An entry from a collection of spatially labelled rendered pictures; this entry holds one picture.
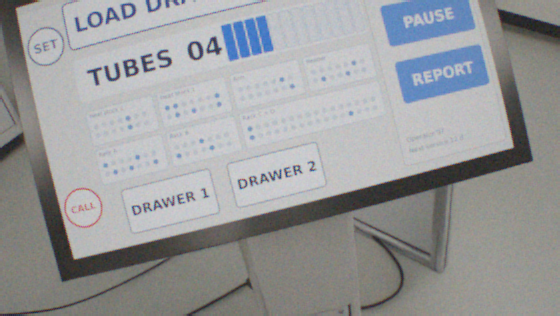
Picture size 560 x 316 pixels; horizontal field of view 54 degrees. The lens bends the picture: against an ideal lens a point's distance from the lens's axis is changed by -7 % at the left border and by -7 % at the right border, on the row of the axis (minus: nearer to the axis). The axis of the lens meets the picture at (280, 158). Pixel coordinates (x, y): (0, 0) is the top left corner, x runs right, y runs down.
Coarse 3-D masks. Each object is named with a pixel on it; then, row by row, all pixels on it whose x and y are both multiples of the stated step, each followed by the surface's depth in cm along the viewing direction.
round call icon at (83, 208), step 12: (60, 192) 57; (72, 192) 57; (84, 192) 58; (96, 192) 58; (72, 204) 57; (84, 204) 58; (96, 204) 58; (72, 216) 58; (84, 216) 58; (96, 216) 58; (72, 228) 58; (84, 228) 58
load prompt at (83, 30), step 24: (96, 0) 57; (120, 0) 57; (144, 0) 57; (168, 0) 58; (192, 0) 58; (216, 0) 58; (240, 0) 58; (264, 0) 58; (72, 24) 57; (96, 24) 57; (120, 24) 57; (144, 24) 57; (168, 24) 58; (72, 48) 57
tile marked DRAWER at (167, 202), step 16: (176, 176) 58; (192, 176) 58; (208, 176) 58; (128, 192) 58; (144, 192) 58; (160, 192) 58; (176, 192) 58; (192, 192) 58; (208, 192) 58; (128, 208) 58; (144, 208) 58; (160, 208) 58; (176, 208) 58; (192, 208) 58; (208, 208) 58; (128, 224) 58; (144, 224) 58; (160, 224) 58; (176, 224) 58
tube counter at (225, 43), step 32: (320, 0) 58; (352, 0) 59; (192, 32) 58; (224, 32) 58; (256, 32) 58; (288, 32) 58; (320, 32) 59; (352, 32) 59; (192, 64) 58; (224, 64) 58
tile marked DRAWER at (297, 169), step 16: (304, 144) 59; (240, 160) 58; (256, 160) 59; (272, 160) 59; (288, 160) 59; (304, 160) 59; (320, 160) 59; (240, 176) 58; (256, 176) 59; (272, 176) 59; (288, 176) 59; (304, 176) 59; (320, 176) 59; (240, 192) 58; (256, 192) 59; (272, 192) 59; (288, 192) 59; (304, 192) 59; (240, 208) 59
